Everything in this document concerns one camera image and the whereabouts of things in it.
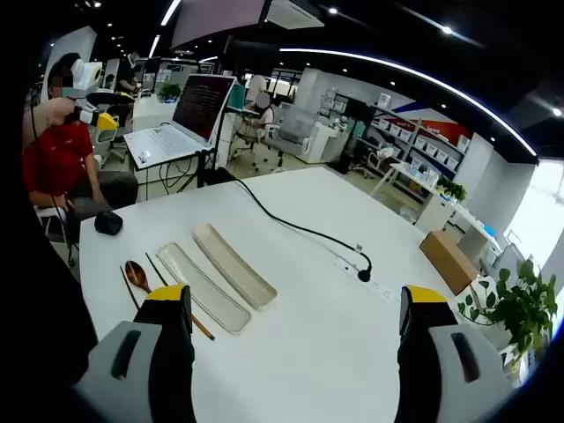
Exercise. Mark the brown cardboard box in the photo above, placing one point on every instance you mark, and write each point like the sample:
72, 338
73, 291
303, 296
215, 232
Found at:
449, 260

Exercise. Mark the white laptop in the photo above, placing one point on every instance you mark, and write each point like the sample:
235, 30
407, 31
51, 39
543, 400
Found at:
167, 141

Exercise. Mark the large green potted plant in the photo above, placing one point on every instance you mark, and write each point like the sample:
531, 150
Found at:
524, 308

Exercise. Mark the black computer mouse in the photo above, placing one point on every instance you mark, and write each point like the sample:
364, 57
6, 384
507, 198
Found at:
108, 222

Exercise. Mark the person's black clothing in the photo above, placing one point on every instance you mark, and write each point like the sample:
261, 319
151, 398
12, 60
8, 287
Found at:
48, 308

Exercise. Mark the beige cutlery case base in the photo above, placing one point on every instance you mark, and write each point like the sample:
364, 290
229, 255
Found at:
238, 269

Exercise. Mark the translucent cutlery case lid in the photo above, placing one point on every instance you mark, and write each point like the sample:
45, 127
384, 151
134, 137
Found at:
202, 291

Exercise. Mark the shelf with white bins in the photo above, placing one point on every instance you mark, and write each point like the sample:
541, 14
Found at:
423, 143

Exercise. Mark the grey office chair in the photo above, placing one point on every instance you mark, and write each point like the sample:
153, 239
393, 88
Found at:
293, 128

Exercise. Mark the white table socket strip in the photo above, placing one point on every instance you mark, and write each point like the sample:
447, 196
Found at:
383, 293

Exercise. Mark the black laptop stand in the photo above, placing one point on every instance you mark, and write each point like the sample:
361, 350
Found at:
202, 169

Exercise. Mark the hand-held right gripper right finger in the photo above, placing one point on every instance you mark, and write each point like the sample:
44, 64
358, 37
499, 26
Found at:
423, 352

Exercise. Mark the brown wooden chopstick utensil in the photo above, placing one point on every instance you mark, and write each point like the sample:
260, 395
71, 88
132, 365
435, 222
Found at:
203, 328
130, 288

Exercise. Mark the small white table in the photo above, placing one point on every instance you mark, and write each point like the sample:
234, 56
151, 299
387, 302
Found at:
405, 169

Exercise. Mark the white side counter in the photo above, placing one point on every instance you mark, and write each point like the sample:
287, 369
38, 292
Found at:
440, 216

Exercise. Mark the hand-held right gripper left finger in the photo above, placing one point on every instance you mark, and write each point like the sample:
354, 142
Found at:
174, 352

